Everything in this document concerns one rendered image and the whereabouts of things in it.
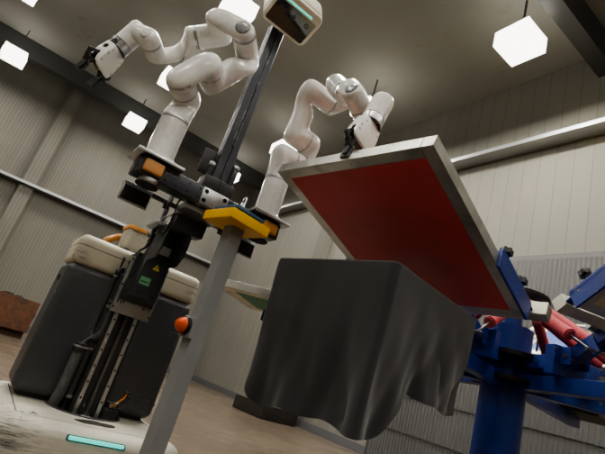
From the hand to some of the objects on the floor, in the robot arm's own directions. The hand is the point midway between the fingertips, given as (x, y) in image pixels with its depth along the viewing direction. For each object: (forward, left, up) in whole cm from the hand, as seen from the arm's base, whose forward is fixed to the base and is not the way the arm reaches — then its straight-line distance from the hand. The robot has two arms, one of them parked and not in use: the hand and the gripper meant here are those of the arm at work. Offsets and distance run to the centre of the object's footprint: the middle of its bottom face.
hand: (349, 158), depth 136 cm
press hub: (-26, +137, -126) cm, 188 cm away
